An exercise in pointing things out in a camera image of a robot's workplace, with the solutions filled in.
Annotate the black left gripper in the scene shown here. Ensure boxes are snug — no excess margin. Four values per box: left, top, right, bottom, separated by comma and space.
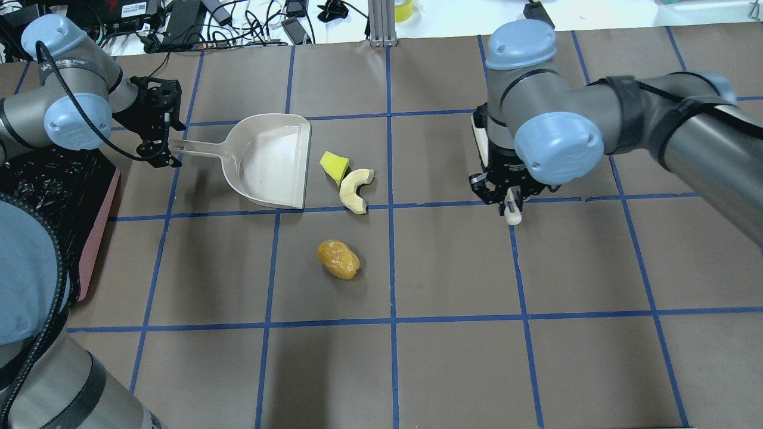
122, 76, 187, 169

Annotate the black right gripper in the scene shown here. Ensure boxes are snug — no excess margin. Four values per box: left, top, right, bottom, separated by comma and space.
469, 105, 561, 211

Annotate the beige hand brush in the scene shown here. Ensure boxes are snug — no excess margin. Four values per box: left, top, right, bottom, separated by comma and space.
471, 113, 523, 226

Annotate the beige plastic dustpan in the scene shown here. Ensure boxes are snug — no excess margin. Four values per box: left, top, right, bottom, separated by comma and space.
169, 113, 312, 210

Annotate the pale curved peel piece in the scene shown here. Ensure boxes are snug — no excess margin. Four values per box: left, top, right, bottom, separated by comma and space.
340, 169, 376, 215

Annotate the yellow sponge piece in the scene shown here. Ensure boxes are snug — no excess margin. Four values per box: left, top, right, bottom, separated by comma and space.
320, 150, 351, 187

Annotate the orange trash ball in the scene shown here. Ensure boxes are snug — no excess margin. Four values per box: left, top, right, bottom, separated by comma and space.
316, 239, 361, 280

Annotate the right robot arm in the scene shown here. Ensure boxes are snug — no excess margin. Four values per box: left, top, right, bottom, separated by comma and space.
469, 18, 762, 245

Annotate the bin with black bag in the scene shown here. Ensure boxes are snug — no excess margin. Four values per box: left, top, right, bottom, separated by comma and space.
0, 146, 121, 302

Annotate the black power adapter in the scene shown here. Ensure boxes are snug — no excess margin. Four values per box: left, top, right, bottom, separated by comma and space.
160, 1, 205, 51

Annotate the yellow tape roll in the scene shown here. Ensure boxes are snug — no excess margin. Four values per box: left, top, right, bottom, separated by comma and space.
393, 0, 416, 23

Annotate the aluminium frame post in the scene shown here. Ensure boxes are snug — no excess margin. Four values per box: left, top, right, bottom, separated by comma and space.
368, 0, 398, 47

